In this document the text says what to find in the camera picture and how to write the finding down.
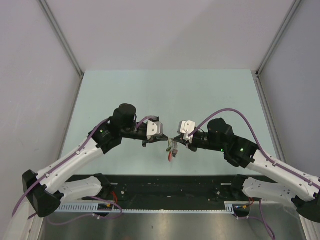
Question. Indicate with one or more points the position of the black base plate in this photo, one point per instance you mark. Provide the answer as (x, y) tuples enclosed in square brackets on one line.
[(172, 189)]

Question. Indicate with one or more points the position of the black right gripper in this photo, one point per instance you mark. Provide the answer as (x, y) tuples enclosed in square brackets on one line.
[(179, 139)]

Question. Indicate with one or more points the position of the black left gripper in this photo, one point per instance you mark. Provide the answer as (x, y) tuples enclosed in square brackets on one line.
[(154, 139)]

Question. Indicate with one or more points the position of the keyring bunch with chain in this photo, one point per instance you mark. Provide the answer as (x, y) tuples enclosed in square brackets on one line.
[(172, 147)]

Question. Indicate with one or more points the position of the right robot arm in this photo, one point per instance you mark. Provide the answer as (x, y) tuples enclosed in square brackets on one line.
[(290, 187)]

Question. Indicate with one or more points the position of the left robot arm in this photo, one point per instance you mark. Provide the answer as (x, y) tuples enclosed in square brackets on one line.
[(49, 188)]

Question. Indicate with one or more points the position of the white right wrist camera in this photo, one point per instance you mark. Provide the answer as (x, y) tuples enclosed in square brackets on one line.
[(186, 127)]

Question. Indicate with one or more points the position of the white slotted cable duct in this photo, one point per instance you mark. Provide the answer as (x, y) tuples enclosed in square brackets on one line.
[(208, 207)]

